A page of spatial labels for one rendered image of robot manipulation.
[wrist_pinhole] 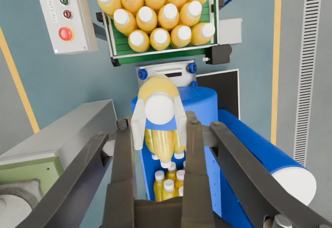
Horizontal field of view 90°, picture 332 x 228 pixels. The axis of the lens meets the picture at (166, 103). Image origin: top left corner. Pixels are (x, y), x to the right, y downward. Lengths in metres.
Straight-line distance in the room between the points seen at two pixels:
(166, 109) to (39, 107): 1.89
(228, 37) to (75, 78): 1.42
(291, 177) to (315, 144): 1.69
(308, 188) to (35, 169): 1.19
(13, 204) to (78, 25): 0.66
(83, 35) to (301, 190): 1.10
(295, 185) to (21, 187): 1.16
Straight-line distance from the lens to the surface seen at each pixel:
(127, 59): 0.75
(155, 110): 0.21
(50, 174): 0.86
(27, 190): 0.91
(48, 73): 1.92
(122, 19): 0.55
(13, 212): 0.86
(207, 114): 0.47
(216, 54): 0.68
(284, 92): 2.15
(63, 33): 0.59
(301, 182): 1.05
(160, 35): 0.54
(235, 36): 0.86
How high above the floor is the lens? 1.64
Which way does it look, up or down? 74 degrees down
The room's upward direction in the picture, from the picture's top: 167 degrees clockwise
